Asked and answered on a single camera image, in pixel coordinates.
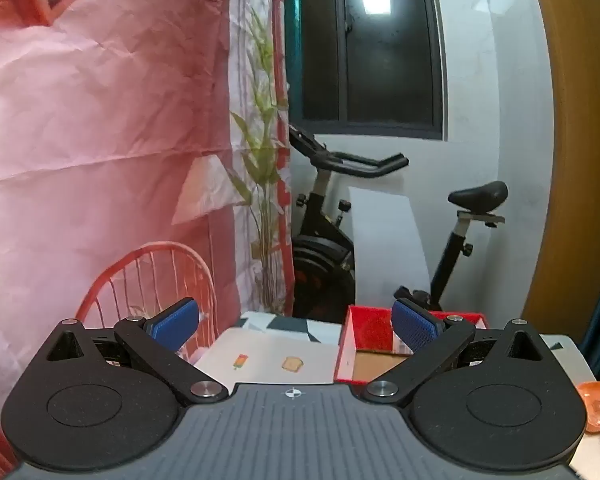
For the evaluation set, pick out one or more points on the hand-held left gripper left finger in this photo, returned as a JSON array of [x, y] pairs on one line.
[[176, 322]]

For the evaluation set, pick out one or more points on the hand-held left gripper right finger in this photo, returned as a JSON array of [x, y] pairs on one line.
[[416, 327]]

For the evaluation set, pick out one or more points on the red strawberry print box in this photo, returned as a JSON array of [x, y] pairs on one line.
[[347, 355]]

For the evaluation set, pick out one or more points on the white board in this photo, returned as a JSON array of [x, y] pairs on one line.
[[385, 245]]

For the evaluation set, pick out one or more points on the white printed tablecloth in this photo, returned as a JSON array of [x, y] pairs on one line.
[[260, 355]]

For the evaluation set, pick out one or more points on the black exercise bike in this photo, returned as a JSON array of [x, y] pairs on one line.
[[325, 250]]

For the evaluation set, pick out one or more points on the orange dish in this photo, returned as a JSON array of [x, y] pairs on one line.
[[597, 405]]

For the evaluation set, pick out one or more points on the brown wooden panel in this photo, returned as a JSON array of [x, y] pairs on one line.
[[570, 160]]

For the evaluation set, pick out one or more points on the dark window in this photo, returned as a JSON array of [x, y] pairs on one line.
[[380, 60]]

